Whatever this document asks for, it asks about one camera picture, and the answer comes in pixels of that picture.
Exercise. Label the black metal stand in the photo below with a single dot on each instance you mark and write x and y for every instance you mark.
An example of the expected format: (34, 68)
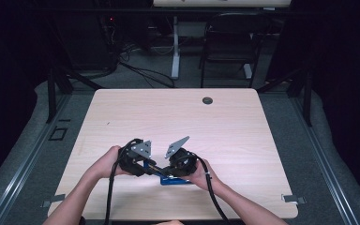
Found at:
(51, 93)
(307, 100)

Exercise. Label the black round table grommet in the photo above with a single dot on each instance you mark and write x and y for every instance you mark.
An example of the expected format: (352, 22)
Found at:
(207, 100)

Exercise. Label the white desk leg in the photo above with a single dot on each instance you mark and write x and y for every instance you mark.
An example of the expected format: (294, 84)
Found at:
(175, 56)

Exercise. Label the black folding chair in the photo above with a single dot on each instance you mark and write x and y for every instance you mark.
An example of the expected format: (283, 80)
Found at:
(231, 37)

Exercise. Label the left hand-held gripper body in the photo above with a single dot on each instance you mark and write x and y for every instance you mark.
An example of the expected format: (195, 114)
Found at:
(134, 165)

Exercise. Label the blue stapler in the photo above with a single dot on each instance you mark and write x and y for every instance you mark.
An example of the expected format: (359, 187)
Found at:
(175, 181)

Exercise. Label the grey metal floor rail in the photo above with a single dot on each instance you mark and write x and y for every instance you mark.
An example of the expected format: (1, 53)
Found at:
(328, 175)
(22, 175)

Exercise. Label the person's right hand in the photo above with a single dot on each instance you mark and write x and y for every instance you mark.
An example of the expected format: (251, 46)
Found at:
(203, 179)

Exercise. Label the white desk foot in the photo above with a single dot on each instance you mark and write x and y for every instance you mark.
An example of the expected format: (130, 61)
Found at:
(247, 71)

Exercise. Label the person's left hand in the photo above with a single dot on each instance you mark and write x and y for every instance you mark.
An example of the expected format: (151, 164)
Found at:
(107, 164)

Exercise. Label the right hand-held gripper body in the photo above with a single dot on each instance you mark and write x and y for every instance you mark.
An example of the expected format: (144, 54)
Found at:
(182, 162)

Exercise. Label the person's knee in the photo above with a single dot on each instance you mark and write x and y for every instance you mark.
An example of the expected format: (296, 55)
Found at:
(168, 223)

